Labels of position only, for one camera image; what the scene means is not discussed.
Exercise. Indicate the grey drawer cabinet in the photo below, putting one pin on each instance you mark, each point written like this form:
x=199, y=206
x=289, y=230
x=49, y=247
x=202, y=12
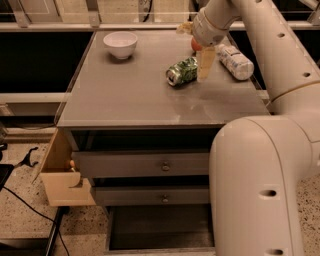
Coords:
x=128, y=106

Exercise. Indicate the black clamp tool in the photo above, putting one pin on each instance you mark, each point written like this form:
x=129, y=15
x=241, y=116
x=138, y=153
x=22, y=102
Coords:
x=27, y=160

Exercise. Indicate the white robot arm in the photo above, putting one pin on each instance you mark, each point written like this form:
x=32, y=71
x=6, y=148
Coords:
x=256, y=162

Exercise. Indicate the red apple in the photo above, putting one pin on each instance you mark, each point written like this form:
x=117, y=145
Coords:
x=195, y=45

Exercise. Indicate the grey middle drawer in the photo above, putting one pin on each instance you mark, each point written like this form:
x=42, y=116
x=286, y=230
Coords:
x=145, y=195

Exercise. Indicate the clear plastic water bottle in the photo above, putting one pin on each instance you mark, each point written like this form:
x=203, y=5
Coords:
x=236, y=62

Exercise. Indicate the crushed green soda can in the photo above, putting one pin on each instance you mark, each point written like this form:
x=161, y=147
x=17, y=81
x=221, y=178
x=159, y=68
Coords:
x=182, y=72

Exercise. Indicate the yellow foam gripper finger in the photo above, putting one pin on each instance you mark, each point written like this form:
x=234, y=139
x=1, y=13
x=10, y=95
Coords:
x=205, y=59
x=185, y=28

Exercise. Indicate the light wooden side drawer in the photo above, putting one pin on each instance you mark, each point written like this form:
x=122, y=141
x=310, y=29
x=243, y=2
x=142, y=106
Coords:
x=63, y=183

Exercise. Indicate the white ceramic bowl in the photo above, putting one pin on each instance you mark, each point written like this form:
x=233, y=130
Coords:
x=121, y=44

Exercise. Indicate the grey top drawer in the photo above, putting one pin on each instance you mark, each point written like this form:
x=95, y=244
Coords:
x=135, y=164

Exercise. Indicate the grey open bottom drawer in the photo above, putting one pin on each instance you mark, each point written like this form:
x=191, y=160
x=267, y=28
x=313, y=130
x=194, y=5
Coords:
x=160, y=229

